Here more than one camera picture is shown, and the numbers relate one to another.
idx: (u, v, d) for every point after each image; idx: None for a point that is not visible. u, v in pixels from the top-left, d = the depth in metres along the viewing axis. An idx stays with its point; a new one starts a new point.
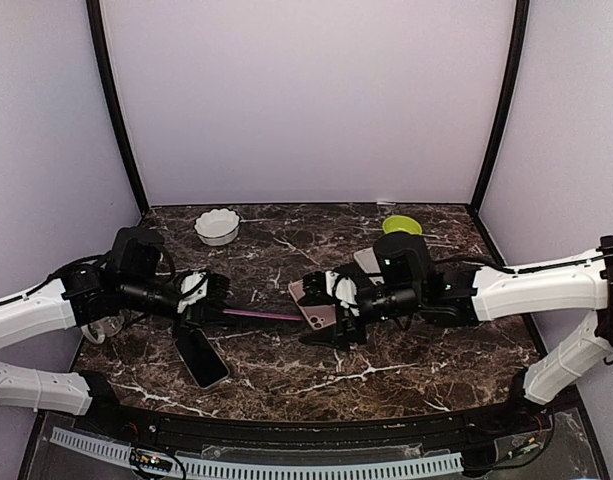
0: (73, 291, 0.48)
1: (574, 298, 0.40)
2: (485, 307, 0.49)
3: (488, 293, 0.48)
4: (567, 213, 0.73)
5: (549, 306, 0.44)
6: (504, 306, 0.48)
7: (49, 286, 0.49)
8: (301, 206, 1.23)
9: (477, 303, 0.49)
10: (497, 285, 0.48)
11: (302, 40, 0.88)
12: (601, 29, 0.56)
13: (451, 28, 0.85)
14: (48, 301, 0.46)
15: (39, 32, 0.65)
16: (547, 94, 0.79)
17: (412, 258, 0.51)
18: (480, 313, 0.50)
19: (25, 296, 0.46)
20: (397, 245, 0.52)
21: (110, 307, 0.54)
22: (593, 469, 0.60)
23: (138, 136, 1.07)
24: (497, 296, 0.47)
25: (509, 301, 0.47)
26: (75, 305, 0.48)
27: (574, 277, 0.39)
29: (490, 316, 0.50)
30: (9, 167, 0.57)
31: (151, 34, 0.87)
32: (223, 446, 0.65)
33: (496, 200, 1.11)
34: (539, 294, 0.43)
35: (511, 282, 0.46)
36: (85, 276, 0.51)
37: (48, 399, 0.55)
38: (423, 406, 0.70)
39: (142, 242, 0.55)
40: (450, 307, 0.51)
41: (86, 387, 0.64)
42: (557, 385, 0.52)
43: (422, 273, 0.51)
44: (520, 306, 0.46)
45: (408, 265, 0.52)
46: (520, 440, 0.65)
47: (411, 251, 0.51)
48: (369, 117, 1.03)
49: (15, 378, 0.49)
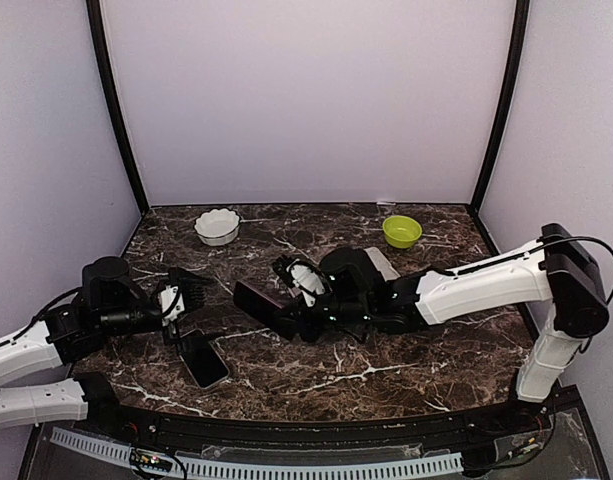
0: (57, 335, 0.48)
1: (513, 292, 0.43)
2: (430, 310, 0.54)
3: (431, 298, 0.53)
4: (566, 214, 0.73)
5: (491, 303, 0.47)
6: (447, 308, 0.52)
7: (35, 327, 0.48)
8: (301, 206, 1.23)
9: (424, 308, 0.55)
10: (439, 291, 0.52)
11: (303, 39, 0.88)
12: (601, 29, 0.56)
13: (451, 29, 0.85)
14: (34, 346, 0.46)
15: (40, 33, 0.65)
16: (547, 94, 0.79)
17: (353, 271, 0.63)
18: (429, 317, 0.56)
19: (13, 340, 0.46)
20: (340, 260, 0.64)
21: (95, 344, 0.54)
22: (593, 469, 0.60)
23: (138, 136, 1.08)
24: (441, 300, 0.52)
25: (451, 303, 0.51)
26: (60, 348, 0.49)
27: (511, 272, 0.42)
29: (440, 318, 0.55)
30: (9, 167, 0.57)
31: (153, 35, 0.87)
32: (223, 446, 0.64)
33: (496, 200, 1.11)
34: (478, 293, 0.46)
35: (451, 284, 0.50)
36: (68, 318, 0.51)
37: (44, 414, 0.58)
38: (422, 406, 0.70)
39: (104, 277, 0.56)
40: (398, 316, 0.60)
41: (81, 391, 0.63)
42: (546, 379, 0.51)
43: (363, 283, 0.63)
44: (463, 306, 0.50)
45: (352, 277, 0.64)
46: (520, 440, 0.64)
47: (351, 265, 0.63)
48: (370, 117, 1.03)
49: (9, 401, 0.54)
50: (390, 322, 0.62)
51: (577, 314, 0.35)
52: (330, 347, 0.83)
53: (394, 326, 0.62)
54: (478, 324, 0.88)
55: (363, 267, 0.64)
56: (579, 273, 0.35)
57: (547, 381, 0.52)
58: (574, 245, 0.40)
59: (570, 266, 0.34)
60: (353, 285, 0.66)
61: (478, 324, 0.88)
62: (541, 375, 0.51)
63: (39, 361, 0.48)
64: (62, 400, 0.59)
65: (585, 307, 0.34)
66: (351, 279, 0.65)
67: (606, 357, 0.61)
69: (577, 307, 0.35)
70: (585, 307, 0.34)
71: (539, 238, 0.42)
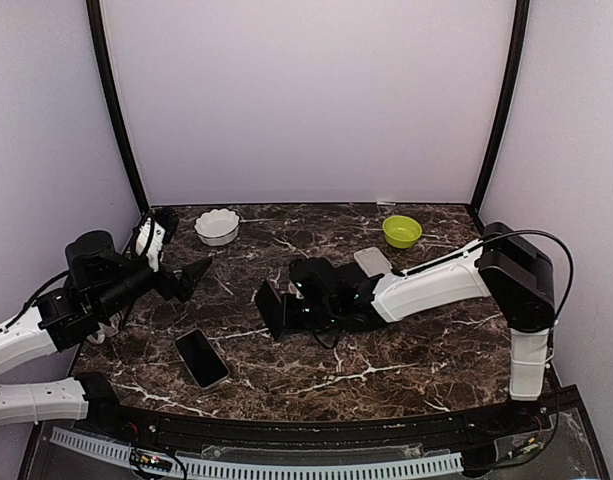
0: (49, 320, 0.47)
1: (457, 288, 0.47)
2: (388, 307, 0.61)
3: (385, 295, 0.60)
4: (566, 214, 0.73)
5: (441, 299, 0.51)
6: (402, 304, 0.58)
7: (26, 315, 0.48)
8: (301, 206, 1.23)
9: (381, 305, 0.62)
10: (392, 290, 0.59)
11: (303, 38, 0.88)
12: (602, 29, 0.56)
13: (451, 28, 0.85)
14: (27, 333, 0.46)
15: (40, 32, 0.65)
16: (547, 93, 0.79)
17: (315, 277, 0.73)
18: (388, 313, 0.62)
19: (6, 329, 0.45)
20: (305, 268, 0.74)
21: (90, 325, 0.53)
22: (593, 469, 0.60)
23: (138, 136, 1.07)
24: (394, 297, 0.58)
25: (404, 301, 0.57)
26: (54, 333, 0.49)
27: (452, 270, 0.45)
29: (398, 314, 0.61)
30: (9, 166, 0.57)
31: (154, 35, 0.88)
32: (223, 446, 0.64)
33: (496, 200, 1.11)
34: (426, 290, 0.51)
35: (405, 283, 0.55)
36: (61, 301, 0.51)
37: (45, 412, 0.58)
38: (422, 406, 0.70)
39: (87, 257, 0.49)
40: (358, 315, 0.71)
41: (82, 390, 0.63)
42: (534, 376, 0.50)
43: (325, 288, 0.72)
44: (415, 302, 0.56)
45: (315, 282, 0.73)
46: (520, 440, 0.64)
47: (313, 273, 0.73)
48: (370, 117, 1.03)
49: (9, 397, 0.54)
50: (352, 319, 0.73)
51: (521, 307, 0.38)
52: (330, 347, 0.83)
53: (356, 323, 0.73)
54: (478, 324, 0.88)
55: (324, 273, 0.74)
56: (514, 268, 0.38)
57: (534, 378, 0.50)
58: (516, 241, 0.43)
59: (503, 263, 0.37)
60: (318, 290, 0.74)
61: (478, 324, 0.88)
62: (526, 373, 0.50)
63: (34, 349, 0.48)
64: (63, 399, 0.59)
65: (523, 300, 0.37)
66: (315, 285, 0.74)
67: (606, 357, 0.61)
69: (518, 301, 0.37)
70: (523, 300, 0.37)
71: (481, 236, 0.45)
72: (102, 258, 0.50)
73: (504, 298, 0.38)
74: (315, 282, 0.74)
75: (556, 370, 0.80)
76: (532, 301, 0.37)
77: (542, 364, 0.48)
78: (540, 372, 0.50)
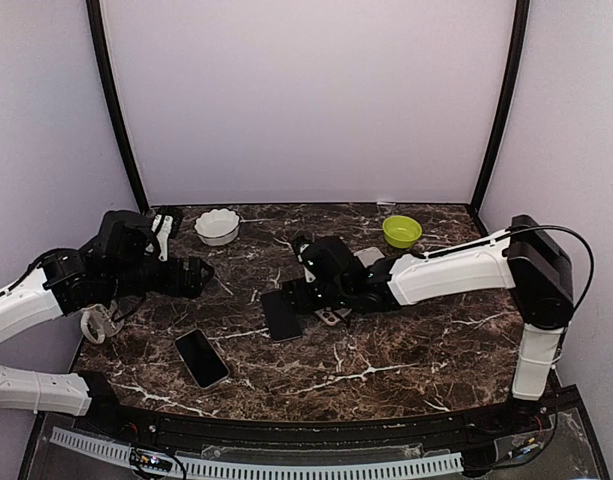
0: (56, 280, 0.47)
1: (480, 277, 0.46)
2: (403, 291, 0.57)
3: (403, 278, 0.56)
4: (565, 215, 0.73)
5: (457, 287, 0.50)
6: (417, 289, 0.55)
7: (30, 277, 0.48)
8: (301, 206, 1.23)
9: (396, 288, 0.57)
10: (410, 273, 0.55)
11: (303, 41, 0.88)
12: (601, 30, 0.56)
13: (450, 30, 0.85)
14: (30, 294, 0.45)
15: (41, 37, 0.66)
16: (547, 94, 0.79)
17: (326, 256, 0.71)
18: (400, 298, 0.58)
19: (9, 291, 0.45)
20: (314, 247, 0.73)
21: (97, 293, 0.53)
22: (593, 468, 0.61)
23: (138, 136, 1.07)
24: (411, 279, 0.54)
25: (421, 285, 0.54)
26: (59, 295, 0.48)
27: (476, 258, 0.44)
29: (409, 300, 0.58)
30: (9, 167, 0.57)
31: (154, 37, 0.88)
32: (223, 446, 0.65)
33: (497, 199, 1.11)
34: (445, 276, 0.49)
35: (422, 266, 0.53)
36: (68, 261, 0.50)
37: (48, 401, 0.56)
38: (422, 406, 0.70)
39: (128, 225, 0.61)
40: (372, 295, 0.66)
41: (85, 387, 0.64)
42: (539, 374, 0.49)
43: (336, 267, 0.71)
44: (431, 289, 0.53)
45: (326, 263, 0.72)
46: (520, 440, 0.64)
47: (326, 251, 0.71)
48: (369, 117, 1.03)
49: (13, 379, 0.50)
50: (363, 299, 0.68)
51: (541, 303, 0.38)
52: (331, 347, 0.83)
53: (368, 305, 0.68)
54: (478, 324, 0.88)
55: (337, 253, 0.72)
56: (541, 262, 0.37)
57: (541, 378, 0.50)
58: (542, 236, 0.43)
59: (530, 254, 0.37)
60: (328, 270, 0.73)
61: (478, 324, 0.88)
62: (533, 372, 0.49)
63: (37, 312, 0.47)
64: (67, 391, 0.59)
65: (546, 295, 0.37)
66: (326, 265, 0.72)
67: (606, 358, 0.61)
69: (540, 296, 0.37)
70: (544, 296, 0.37)
71: (508, 227, 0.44)
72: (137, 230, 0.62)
73: (527, 291, 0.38)
74: (326, 260, 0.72)
75: (557, 370, 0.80)
76: (553, 299, 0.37)
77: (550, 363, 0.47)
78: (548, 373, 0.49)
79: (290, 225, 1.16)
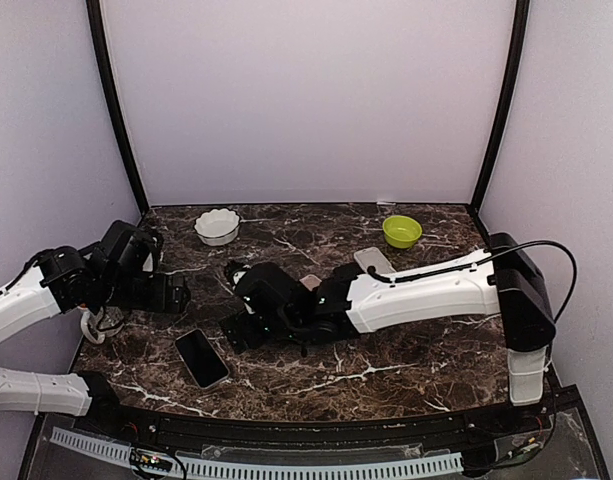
0: (52, 277, 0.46)
1: (456, 304, 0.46)
2: (364, 318, 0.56)
3: (364, 305, 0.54)
4: (565, 216, 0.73)
5: (426, 313, 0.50)
6: (381, 315, 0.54)
7: (28, 275, 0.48)
8: (301, 206, 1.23)
9: (356, 316, 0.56)
10: (372, 300, 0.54)
11: (303, 41, 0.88)
12: (602, 32, 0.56)
13: (450, 31, 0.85)
14: (27, 293, 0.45)
15: (41, 39, 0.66)
16: (548, 94, 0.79)
17: (265, 288, 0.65)
18: (360, 325, 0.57)
19: (7, 289, 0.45)
20: (249, 279, 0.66)
21: (92, 294, 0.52)
22: (593, 469, 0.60)
23: (138, 136, 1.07)
24: (376, 306, 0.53)
25: (385, 311, 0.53)
26: (56, 292, 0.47)
27: (458, 285, 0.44)
29: (370, 326, 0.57)
30: (9, 167, 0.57)
31: (154, 37, 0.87)
32: (223, 446, 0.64)
33: (497, 200, 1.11)
34: (419, 303, 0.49)
35: (388, 292, 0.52)
36: (65, 258, 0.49)
37: (49, 402, 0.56)
38: (422, 406, 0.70)
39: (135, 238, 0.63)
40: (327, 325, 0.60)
41: (85, 386, 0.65)
42: (535, 381, 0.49)
43: (278, 297, 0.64)
44: (396, 315, 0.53)
45: (267, 293, 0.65)
46: (519, 440, 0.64)
47: (263, 282, 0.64)
48: (369, 117, 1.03)
49: (14, 381, 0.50)
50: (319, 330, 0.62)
51: (527, 331, 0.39)
52: (331, 347, 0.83)
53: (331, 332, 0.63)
54: (478, 324, 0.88)
55: (277, 283, 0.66)
56: (528, 289, 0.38)
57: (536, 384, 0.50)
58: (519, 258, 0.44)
59: (522, 284, 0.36)
60: (271, 302, 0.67)
61: (478, 324, 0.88)
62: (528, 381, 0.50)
63: (35, 310, 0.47)
64: (68, 392, 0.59)
65: (534, 323, 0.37)
66: (266, 296, 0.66)
67: (605, 358, 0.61)
69: (526, 325, 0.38)
70: (528, 324, 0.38)
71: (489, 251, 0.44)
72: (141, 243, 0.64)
73: (515, 321, 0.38)
74: (266, 292, 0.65)
75: (556, 369, 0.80)
76: (537, 326, 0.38)
77: (542, 367, 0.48)
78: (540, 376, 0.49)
79: (290, 225, 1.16)
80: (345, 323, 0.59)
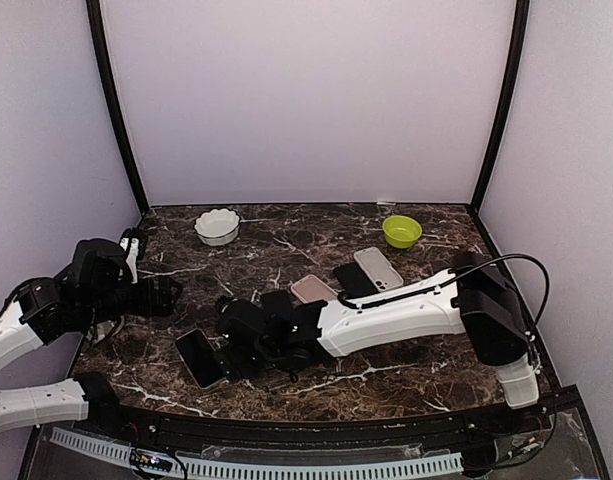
0: (31, 313, 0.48)
1: (417, 327, 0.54)
2: (334, 344, 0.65)
3: (332, 333, 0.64)
4: (565, 216, 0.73)
5: (392, 335, 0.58)
6: (351, 340, 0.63)
7: (8, 311, 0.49)
8: (301, 206, 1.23)
9: (327, 342, 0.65)
10: (342, 328, 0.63)
11: (303, 41, 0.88)
12: (602, 31, 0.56)
13: (450, 30, 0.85)
14: (7, 331, 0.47)
15: (41, 42, 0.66)
16: (547, 93, 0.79)
17: (237, 325, 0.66)
18: (334, 350, 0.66)
19: None
20: (226, 316, 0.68)
21: (72, 322, 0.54)
22: (594, 469, 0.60)
23: (138, 136, 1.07)
24: (345, 333, 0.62)
25: (354, 337, 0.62)
26: (36, 327, 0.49)
27: (419, 309, 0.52)
29: (343, 350, 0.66)
30: (9, 167, 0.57)
31: (154, 36, 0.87)
32: (223, 446, 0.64)
33: (497, 200, 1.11)
34: (383, 328, 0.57)
35: (354, 319, 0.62)
36: (43, 291, 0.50)
37: (45, 414, 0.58)
38: (422, 406, 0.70)
39: (101, 254, 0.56)
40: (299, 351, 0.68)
41: (81, 391, 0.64)
42: (527, 387, 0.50)
43: (254, 331, 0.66)
44: (363, 339, 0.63)
45: (242, 329, 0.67)
46: (520, 440, 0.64)
47: (234, 320, 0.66)
48: (369, 117, 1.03)
49: (9, 402, 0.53)
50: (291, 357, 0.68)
51: (498, 347, 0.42)
52: None
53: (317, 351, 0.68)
54: None
55: (251, 316, 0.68)
56: (495, 310, 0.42)
57: (528, 390, 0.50)
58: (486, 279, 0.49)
59: (485, 306, 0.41)
60: (245, 337, 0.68)
61: None
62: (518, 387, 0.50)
63: (20, 345, 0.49)
64: (63, 400, 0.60)
65: (506, 340, 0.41)
66: (240, 332, 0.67)
67: (605, 358, 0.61)
69: (495, 341, 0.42)
70: (501, 340, 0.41)
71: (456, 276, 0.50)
72: (113, 260, 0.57)
73: (487, 339, 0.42)
74: (239, 329, 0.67)
75: (556, 369, 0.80)
76: (507, 342, 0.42)
77: (529, 371, 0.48)
78: (530, 382, 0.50)
79: (290, 225, 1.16)
80: (316, 348, 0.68)
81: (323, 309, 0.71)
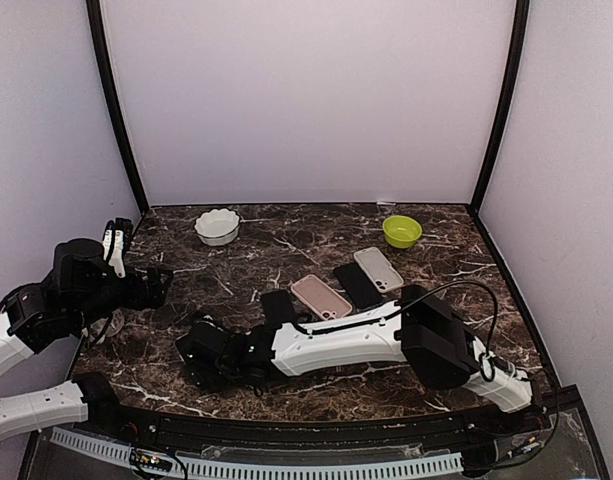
0: (17, 325, 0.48)
1: (360, 354, 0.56)
2: (286, 365, 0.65)
3: (284, 355, 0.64)
4: (565, 215, 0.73)
5: (338, 360, 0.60)
6: (301, 363, 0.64)
7: None
8: (301, 206, 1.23)
9: (280, 364, 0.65)
10: (292, 350, 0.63)
11: (304, 42, 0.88)
12: (602, 31, 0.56)
13: (450, 30, 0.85)
14: None
15: (41, 45, 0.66)
16: (547, 93, 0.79)
17: (200, 346, 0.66)
18: (288, 370, 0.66)
19: None
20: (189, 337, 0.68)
21: (60, 329, 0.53)
22: (593, 469, 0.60)
23: (138, 136, 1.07)
24: (296, 357, 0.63)
25: (303, 360, 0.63)
26: (26, 337, 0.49)
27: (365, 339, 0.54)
29: (295, 371, 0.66)
30: (9, 166, 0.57)
31: (154, 36, 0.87)
32: (223, 446, 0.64)
33: (497, 199, 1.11)
34: (329, 353, 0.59)
35: (305, 344, 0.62)
36: (29, 301, 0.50)
37: (46, 419, 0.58)
38: (422, 406, 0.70)
39: (77, 257, 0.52)
40: (255, 371, 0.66)
41: (80, 393, 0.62)
42: (508, 391, 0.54)
43: (213, 350, 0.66)
44: (312, 363, 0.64)
45: (202, 349, 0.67)
46: (520, 440, 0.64)
47: (196, 342, 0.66)
48: (369, 117, 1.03)
49: (8, 410, 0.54)
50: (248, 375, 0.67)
51: (442, 374, 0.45)
52: None
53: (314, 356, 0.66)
54: (478, 324, 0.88)
55: (209, 337, 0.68)
56: (437, 341, 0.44)
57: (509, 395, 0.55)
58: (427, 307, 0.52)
59: (426, 340, 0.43)
60: (209, 357, 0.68)
61: (478, 324, 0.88)
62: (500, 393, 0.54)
63: (12, 355, 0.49)
64: (62, 403, 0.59)
65: (445, 368, 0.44)
66: (204, 352, 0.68)
67: (604, 357, 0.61)
69: (439, 369, 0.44)
70: (443, 369, 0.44)
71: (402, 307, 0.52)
72: (94, 261, 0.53)
73: (428, 365, 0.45)
74: (201, 349, 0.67)
75: (556, 369, 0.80)
76: (449, 370, 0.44)
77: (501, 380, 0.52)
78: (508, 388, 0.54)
79: (290, 225, 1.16)
80: (272, 368, 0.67)
81: (282, 328, 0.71)
